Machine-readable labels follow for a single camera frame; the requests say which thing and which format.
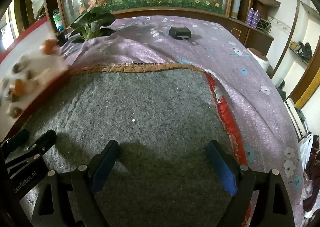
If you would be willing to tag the white roll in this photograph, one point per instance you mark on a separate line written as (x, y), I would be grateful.
(257, 58)

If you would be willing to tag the black car key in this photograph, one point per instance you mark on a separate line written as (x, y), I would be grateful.
(180, 32)

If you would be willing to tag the maroon cloth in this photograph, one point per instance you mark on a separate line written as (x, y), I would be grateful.
(313, 172)

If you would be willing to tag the white cloth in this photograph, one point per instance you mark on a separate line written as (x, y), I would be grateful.
(306, 149)

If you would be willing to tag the purple spray can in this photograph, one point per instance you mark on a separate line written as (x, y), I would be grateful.
(249, 17)
(256, 19)

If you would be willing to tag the dark items on wall shelf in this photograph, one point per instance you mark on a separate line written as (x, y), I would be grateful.
(303, 49)

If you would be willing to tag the red and white tray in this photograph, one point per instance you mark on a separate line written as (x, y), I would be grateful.
(30, 39)

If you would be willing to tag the green leafy vegetable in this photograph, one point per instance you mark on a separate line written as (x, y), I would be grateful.
(92, 22)

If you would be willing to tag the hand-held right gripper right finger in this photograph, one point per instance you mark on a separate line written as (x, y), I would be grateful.
(222, 167)

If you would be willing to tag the wooden side cabinet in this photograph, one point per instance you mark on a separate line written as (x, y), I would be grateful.
(255, 36)

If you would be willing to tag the green plastic bottle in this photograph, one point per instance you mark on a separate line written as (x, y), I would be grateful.
(57, 20)

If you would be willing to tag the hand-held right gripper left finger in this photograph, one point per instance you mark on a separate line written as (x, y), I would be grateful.
(102, 167)

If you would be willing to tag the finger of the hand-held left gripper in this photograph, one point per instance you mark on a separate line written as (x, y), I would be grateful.
(17, 139)
(45, 140)

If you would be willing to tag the purple floral bedsheet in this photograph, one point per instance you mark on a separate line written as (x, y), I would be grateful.
(175, 49)

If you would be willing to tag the orange round fruit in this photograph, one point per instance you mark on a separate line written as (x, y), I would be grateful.
(20, 87)

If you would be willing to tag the grey felt mat red trim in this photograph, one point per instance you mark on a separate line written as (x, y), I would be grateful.
(150, 104)

